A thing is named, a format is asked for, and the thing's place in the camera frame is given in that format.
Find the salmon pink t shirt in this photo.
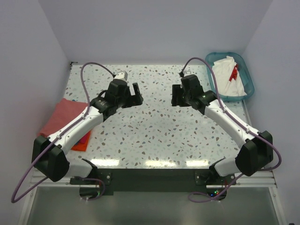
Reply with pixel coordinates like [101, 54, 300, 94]
[37, 98, 88, 137]

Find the folded magenta t shirt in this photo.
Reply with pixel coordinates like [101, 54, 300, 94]
[78, 131, 91, 144]

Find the teal plastic bin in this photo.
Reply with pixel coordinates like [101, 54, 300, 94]
[205, 52, 255, 102]

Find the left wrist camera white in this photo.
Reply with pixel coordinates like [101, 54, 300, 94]
[114, 71, 128, 82]

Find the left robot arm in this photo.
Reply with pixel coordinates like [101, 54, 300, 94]
[32, 79, 143, 184]

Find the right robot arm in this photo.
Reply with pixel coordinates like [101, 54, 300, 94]
[171, 75, 273, 184]

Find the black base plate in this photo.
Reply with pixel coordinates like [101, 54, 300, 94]
[70, 169, 236, 200]

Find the folded orange t shirt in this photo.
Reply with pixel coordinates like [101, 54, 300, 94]
[71, 140, 89, 151]

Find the white t shirt in bin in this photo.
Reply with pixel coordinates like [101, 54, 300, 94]
[212, 56, 247, 97]

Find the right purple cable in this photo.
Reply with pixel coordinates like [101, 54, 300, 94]
[179, 57, 282, 203]

